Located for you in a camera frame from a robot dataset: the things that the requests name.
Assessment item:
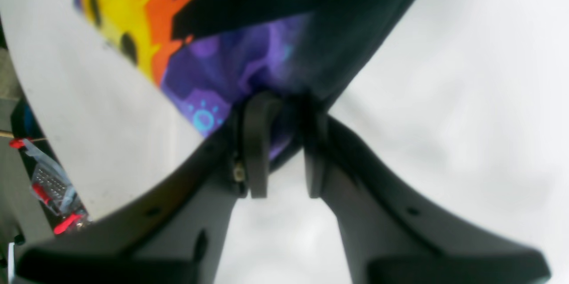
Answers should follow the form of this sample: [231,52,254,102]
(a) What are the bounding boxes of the clear bag red parts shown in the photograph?
[9,138,92,236]

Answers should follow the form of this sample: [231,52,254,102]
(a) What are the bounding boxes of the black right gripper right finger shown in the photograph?
[302,97,551,284]

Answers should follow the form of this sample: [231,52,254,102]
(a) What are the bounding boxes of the black printed T-shirt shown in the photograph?
[73,0,415,169]

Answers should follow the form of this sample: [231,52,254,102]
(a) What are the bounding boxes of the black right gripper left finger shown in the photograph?
[13,92,283,284]

